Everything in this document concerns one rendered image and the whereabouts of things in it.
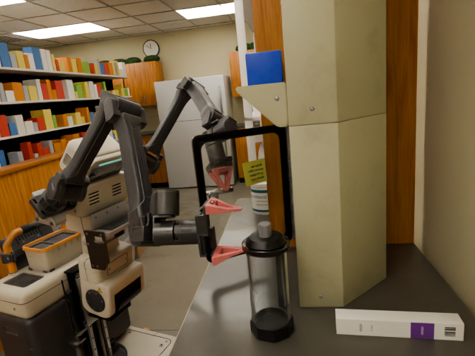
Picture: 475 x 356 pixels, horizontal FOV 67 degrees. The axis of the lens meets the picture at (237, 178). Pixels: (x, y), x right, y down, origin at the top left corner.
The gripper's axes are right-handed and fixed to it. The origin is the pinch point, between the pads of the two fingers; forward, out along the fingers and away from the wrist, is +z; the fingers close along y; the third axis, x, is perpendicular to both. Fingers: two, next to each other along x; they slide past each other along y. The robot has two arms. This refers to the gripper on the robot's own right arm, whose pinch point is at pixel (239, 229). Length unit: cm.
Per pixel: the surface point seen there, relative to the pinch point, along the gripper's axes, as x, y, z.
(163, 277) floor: 197, -116, -104
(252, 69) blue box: 29.0, 36.2, 3.4
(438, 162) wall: 36, 5, 55
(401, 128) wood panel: 46, 15, 48
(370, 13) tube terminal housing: 18, 45, 33
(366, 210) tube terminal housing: 16.6, -2.7, 30.6
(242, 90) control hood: 8.6, 30.3, 2.3
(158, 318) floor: 140, -117, -87
